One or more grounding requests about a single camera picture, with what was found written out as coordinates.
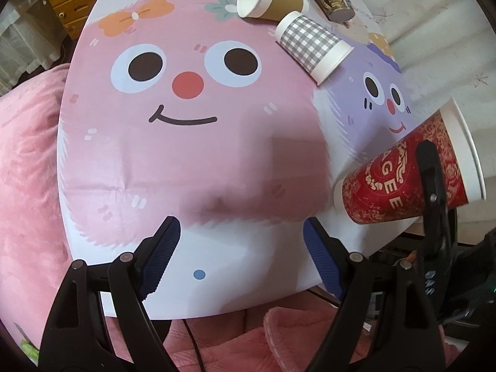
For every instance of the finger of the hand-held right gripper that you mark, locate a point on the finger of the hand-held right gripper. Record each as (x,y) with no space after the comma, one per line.
(433,178)

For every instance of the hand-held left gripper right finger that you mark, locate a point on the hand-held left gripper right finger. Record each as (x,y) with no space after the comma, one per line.
(319,252)

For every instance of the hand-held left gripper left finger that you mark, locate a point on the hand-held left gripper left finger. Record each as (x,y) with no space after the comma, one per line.
(164,248)

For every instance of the red patterned paper cup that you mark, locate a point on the red patterned paper cup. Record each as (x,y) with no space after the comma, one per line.
(387,186)

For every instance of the grey checkered paper cup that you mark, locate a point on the grey checkered paper cup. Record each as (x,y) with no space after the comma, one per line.
(310,42)

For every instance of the cartoon printed table cover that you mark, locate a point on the cartoon printed table cover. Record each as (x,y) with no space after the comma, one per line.
(193,143)

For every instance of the pink fluffy blanket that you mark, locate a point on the pink fluffy blanket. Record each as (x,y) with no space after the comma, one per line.
(27,186)

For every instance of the white lace curtain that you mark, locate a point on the white lace curtain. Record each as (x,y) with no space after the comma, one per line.
(23,35)

